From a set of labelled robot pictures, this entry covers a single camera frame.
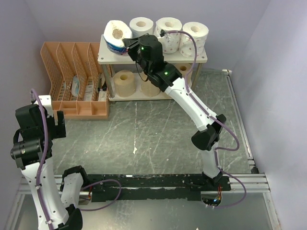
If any blue paper roll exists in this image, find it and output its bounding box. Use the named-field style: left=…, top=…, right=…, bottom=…
left=103, top=20, right=132, bottom=55

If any plain white paper roll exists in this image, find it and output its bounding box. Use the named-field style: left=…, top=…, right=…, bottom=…
left=129, top=17, right=154, bottom=38

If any brown roll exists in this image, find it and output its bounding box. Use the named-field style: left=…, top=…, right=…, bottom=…
left=140, top=72, right=160, bottom=97
left=113, top=70, right=136, bottom=98
left=175, top=63, right=193, bottom=84

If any white floral roll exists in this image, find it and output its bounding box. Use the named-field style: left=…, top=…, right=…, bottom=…
left=153, top=17, right=182, bottom=54
left=179, top=22, right=209, bottom=58

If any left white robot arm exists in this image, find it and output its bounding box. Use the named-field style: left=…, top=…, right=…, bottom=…
left=11, top=104, right=90, bottom=230

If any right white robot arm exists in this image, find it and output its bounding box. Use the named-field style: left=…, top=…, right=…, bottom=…
left=123, top=34, right=226, bottom=191

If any white two-tier metal shelf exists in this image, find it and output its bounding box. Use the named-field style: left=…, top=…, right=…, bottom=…
left=98, top=35, right=208, bottom=101

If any black pen in organizer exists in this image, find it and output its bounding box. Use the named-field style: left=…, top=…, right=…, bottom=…
left=96, top=74, right=102, bottom=93

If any tissue pack in organizer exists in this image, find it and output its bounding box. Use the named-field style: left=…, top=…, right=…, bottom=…
left=71, top=75, right=85, bottom=97

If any orange plastic file organizer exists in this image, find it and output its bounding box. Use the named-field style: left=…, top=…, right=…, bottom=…
left=40, top=42, right=109, bottom=119

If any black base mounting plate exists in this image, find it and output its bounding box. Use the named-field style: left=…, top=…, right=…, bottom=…
left=88, top=174, right=231, bottom=202

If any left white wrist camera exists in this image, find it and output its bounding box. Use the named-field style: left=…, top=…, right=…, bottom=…
left=30, top=93, right=54, bottom=118

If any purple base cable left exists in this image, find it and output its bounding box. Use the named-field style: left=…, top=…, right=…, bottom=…
left=78, top=179, right=123, bottom=212

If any white wall plug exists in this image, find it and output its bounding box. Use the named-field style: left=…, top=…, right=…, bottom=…
left=222, top=69, right=232, bottom=75

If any aluminium frame rail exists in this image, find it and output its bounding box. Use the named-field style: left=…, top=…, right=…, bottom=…
left=225, top=71, right=280, bottom=230

